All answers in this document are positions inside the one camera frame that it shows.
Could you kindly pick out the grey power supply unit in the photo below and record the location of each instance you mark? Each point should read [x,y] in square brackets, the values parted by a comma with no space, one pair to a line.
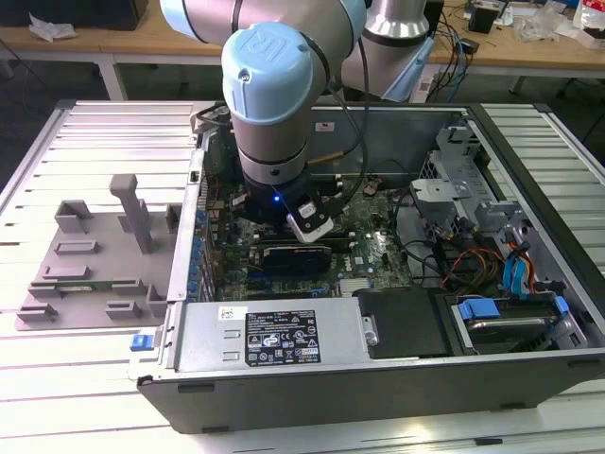
[208,331]

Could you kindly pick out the grey parts rack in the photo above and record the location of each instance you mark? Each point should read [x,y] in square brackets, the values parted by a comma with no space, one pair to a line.
[104,265]

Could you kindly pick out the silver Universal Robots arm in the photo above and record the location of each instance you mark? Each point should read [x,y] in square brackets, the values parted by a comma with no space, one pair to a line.
[269,118]

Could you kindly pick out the black tower box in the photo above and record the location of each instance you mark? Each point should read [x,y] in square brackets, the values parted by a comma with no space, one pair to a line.
[436,16]

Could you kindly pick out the black plastic cover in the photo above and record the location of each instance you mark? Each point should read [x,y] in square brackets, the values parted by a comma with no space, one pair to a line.
[402,321]

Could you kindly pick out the black grey PC case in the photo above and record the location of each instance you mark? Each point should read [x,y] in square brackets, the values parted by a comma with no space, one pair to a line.
[331,402]

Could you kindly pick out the black power adapter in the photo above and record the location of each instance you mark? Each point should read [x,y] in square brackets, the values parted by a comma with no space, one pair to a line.
[469,45]

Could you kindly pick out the silver chipset heatsink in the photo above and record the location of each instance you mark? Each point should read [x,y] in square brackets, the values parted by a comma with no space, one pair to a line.
[357,286]

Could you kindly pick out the green loose RAM stick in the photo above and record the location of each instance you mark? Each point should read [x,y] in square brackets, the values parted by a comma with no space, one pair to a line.
[85,285]

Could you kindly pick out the large black box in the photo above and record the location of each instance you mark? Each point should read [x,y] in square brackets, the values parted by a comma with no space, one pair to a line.
[71,12]

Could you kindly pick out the black graphics card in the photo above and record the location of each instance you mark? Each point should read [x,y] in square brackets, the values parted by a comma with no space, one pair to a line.
[298,257]

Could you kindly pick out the grey metal drive cage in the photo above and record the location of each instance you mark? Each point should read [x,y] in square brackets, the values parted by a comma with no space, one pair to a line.
[439,189]

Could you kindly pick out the small black box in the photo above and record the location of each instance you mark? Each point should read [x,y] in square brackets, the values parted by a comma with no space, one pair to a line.
[482,21]

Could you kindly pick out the RAM slot white latches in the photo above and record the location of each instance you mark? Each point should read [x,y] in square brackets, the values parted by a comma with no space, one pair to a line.
[331,176]
[334,186]

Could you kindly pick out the blue expansion slot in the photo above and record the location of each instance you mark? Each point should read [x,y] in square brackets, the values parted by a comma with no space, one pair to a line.
[256,274]

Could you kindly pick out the blue case latch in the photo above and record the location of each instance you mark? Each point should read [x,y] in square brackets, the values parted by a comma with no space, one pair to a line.
[141,341]

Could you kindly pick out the green motherboard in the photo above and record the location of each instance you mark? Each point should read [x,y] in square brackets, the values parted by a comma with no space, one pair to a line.
[373,227]

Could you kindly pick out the white crumpled plastic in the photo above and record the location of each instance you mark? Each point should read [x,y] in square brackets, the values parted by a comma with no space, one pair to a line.
[49,28]

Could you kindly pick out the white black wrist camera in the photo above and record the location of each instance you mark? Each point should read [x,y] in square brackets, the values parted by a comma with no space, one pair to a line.
[309,222]

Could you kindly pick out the hard disk in blue carrier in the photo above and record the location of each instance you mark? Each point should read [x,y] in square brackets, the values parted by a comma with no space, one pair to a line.
[501,326]

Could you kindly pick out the white red bag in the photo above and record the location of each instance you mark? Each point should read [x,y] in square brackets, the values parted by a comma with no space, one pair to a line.
[591,23]

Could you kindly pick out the clear plastic bag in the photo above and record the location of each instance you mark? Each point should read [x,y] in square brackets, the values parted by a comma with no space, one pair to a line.
[539,23]

